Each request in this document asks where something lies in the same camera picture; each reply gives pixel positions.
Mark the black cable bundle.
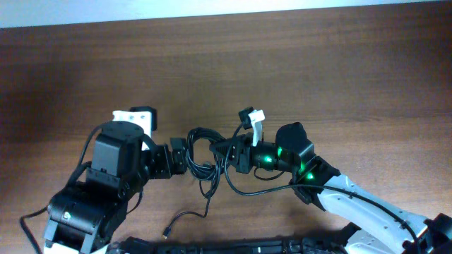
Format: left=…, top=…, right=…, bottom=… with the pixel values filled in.
left=184, top=126, right=227, bottom=198

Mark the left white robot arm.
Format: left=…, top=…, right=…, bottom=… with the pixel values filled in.
left=44, top=121, right=187, bottom=253

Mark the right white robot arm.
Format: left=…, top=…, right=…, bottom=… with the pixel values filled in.
left=210, top=122, right=451, bottom=253

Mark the right camera black cable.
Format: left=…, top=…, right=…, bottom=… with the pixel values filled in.
left=223, top=121, right=421, bottom=254

